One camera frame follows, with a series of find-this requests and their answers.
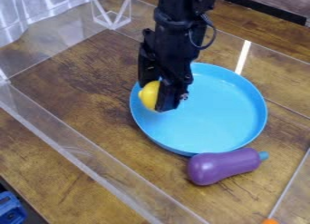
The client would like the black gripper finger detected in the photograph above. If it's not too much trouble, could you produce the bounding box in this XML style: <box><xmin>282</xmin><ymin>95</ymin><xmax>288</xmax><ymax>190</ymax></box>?
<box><xmin>155</xmin><ymin>79</ymin><xmax>189</xmax><ymax>112</ymax></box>
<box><xmin>138</xmin><ymin>50</ymin><xmax>161</xmax><ymax>87</ymax></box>

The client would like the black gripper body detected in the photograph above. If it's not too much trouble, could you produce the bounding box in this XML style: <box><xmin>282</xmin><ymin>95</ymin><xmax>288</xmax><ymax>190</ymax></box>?
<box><xmin>139</xmin><ymin>13</ymin><xmax>208</xmax><ymax>85</ymax></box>

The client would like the yellow lemon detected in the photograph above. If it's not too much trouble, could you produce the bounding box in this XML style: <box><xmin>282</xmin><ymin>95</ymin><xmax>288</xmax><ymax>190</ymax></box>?
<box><xmin>138</xmin><ymin>81</ymin><xmax>161</xmax><ymax>111</ymax></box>

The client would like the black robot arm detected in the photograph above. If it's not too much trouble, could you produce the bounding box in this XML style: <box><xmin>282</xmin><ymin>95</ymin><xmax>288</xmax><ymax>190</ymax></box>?
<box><xmin>138</xmin><ymin>0</ymin><xmax>217</xmax><ymax>112</ymax></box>

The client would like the blue round tray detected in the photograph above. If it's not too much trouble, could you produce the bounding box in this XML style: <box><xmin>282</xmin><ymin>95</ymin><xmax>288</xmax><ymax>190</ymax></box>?
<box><xmin>130</xmin><ymin>63</ymin><xmax>268</xmax><ymax>156</ymax></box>

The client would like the purple toy eggplant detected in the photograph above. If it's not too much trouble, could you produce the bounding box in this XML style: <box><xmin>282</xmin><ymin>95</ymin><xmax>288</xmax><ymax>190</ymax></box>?
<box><xmin>188</xmin><ymin>148</ymin><xmax>269</xmax><ymax>186</ymax></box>

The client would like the dark baseboard strip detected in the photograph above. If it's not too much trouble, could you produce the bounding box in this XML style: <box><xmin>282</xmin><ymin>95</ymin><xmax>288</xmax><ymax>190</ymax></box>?
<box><xmin>226</xmin><ymin>0</ymin><xmax>310</xmax><ymax>26</ymax></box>

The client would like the white sheer curtain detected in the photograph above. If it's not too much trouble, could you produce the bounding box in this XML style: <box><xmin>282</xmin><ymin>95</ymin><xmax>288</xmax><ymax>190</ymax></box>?
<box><xmin>0</xmin><ymin>0</ymin><xmax>91</xmax><ymax>47</ymax></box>

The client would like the orange object at edge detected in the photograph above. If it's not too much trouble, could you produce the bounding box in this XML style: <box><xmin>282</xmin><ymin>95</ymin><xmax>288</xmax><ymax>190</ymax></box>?
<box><xmin>262</xmin><ymin>219</ymin><xmax>280</xmax><ymax>224</ymax></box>

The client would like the blue object at corner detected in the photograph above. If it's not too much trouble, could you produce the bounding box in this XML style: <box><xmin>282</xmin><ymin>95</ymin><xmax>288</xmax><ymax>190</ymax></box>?
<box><xmin>0</xmin><ymin>191</ymin><xmax>27</xmax><ymax>224</ymax></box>

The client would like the black cable loop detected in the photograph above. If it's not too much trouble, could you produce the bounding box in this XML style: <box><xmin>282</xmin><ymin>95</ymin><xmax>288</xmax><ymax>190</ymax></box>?
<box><xmin>188</xmin><ymin>13</ymin><xmax>218</xmax><ymax>51</ymax></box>

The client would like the clear acrylic enclosure wall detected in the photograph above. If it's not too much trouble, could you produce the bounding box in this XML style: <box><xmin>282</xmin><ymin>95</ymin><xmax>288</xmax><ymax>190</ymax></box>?
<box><xmin>0</xmin><ymin>0</ymin><xmax>310</xmax><ymax>224</ymax></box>

